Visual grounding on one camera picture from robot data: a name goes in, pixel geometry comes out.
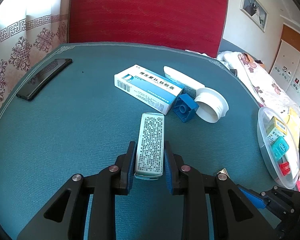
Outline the white sachet packet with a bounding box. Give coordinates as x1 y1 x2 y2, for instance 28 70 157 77
164 66 205 98

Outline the red upholstered headboard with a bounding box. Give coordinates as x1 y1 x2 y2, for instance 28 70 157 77
68 0 228 57

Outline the framed wall picture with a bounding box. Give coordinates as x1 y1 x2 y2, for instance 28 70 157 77
240 0 268 32

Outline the white round cap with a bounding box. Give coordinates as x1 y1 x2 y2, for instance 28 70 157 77
194 87 229 124

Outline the floral quilt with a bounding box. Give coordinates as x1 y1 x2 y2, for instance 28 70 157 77
216 51 300 120

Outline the teal dental floss box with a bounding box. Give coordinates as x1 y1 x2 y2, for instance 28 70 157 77
271 136 289 161

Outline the blue white medicine box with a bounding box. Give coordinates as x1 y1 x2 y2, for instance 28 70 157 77
114 64 183 115

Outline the white wardrobe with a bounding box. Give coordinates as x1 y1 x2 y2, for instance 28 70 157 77
269 25 300 107

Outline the grey printed small box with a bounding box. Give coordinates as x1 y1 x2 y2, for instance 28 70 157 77
134 113 165 180

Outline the green baby ointment box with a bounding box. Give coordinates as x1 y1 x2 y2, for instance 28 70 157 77
266 116 287 144

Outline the teal table mat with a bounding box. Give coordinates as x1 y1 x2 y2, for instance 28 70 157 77
0 43 275 239

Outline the patterned curtain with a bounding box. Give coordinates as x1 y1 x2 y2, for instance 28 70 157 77
0 0 70 107

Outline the blue toy brick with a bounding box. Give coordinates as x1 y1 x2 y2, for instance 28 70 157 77
173 94 199 122

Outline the black smartphone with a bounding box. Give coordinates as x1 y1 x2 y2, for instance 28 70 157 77
16 59 72 101

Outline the red toy brick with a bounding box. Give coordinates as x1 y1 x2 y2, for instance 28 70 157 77
279 161 291 176

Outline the clear plastic bowl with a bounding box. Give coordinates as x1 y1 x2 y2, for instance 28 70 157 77
257 107 300 189

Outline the rose gold cosmetic tube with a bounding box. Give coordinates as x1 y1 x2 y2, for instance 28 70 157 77
217 168 229 176

